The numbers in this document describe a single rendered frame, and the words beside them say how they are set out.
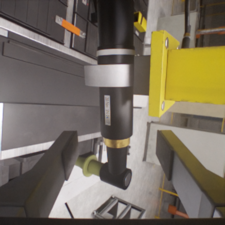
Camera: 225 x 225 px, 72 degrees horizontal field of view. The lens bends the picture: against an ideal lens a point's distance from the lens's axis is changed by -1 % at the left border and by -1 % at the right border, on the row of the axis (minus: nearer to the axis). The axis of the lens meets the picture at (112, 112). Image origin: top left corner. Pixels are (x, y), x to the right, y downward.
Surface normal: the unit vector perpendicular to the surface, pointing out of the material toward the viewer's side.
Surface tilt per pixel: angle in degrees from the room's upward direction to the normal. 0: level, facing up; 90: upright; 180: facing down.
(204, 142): 90
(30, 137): 0
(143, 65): 90
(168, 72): 90
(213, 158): 90
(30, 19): 0
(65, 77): 0
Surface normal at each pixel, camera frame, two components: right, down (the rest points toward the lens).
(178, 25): -0.50, 0.00
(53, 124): 0.86, 0.12
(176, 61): -0.51, 0.23
